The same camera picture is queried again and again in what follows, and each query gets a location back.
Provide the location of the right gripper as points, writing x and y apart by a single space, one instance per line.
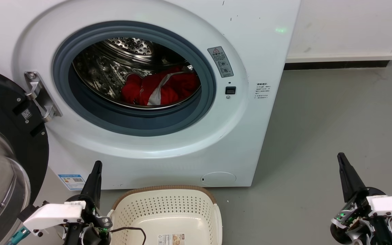
352 221

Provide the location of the cream plastic laundry basket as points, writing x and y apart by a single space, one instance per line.
168 211

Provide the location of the white front-load washing machine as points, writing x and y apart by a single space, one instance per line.
250 51

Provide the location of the grey rubber door gasket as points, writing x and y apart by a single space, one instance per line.
131 124

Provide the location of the perforated steel washer drum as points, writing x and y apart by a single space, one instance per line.
107 68

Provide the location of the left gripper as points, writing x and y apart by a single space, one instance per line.
95 224

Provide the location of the black square door latch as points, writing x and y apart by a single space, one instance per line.
230 90

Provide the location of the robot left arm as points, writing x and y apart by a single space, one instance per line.
72 236

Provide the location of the round white filter cover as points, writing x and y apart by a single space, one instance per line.
218 179

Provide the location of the small printed text label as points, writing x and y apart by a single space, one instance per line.
262 90

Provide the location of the blue energy label sticker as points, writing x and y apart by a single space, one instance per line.
71 182

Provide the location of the dark wall baseboard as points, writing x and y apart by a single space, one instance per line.
335 64

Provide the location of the metal washer door hinge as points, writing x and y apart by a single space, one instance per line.
41 95

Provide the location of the red and white garment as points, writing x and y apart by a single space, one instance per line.
179 85

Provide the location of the small QR code sticker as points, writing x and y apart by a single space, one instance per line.
27 114

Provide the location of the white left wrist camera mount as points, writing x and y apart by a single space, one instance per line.
53 214

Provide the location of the grey warning sticker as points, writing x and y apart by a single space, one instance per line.
220 61

